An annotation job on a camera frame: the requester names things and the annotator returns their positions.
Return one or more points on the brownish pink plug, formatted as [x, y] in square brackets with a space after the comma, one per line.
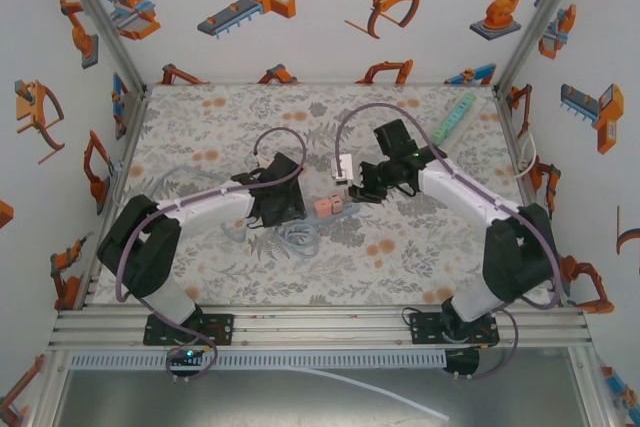
[332, 206]
[341, 204]

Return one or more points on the white power strip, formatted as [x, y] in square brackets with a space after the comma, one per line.
[475, 114]

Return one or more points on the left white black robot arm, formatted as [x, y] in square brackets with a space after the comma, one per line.
[210, 207]

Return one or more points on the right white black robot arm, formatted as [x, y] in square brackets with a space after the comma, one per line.
[465, 192]

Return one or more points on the floral table mat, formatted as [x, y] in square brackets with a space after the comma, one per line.
[300, 277]

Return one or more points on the white plastic tube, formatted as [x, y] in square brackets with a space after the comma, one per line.
[440, 415]

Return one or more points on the aluminium side rail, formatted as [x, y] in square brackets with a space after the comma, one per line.
[507, 117]
[132, 132]

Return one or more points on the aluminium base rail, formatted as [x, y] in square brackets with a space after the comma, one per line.
[325, 329]

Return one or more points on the aluminium corner post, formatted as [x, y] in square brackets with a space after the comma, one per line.
[542, 17]
[102, 17]

